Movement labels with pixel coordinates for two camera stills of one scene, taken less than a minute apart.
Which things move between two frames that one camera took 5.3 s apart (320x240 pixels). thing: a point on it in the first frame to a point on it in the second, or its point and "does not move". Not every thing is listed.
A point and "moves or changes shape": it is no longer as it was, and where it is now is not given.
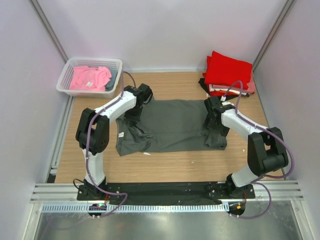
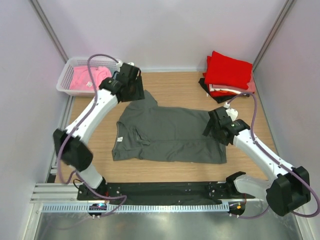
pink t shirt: [88, 78] does not move
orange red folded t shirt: [214, 93] does not move
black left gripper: [132, 116] to [133, 88]
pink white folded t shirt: [250, 89] does not move
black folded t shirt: [202, 82] does not move
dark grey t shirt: [167, 124] moves or changes shape
